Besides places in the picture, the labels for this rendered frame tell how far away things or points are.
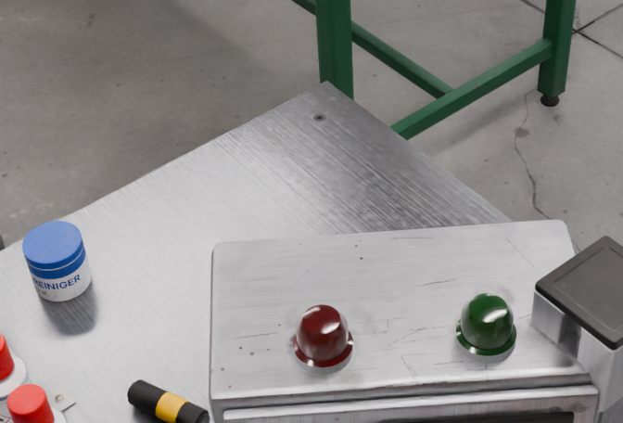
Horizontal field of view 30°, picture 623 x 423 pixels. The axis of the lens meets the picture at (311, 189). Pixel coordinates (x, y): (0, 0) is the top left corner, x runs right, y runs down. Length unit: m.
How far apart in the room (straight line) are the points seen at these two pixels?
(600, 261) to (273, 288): 0.15
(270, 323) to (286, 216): 0.97
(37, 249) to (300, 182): 0.36
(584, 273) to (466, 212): 0.98
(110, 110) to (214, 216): 1.56
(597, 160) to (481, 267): 2.30
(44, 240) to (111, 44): 1.88
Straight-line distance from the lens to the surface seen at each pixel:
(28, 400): 1.02
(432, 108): 2.63
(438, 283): 0.53
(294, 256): 0.54
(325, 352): 0.49
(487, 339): 0.49
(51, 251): 1.39
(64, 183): 2.85
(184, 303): 1.40
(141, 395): 1.29
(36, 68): 3.23
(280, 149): 1.58
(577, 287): 0.50
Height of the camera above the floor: 1.87
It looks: 43 degrees down
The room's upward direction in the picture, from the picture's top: 4 degrees counter-clockwise
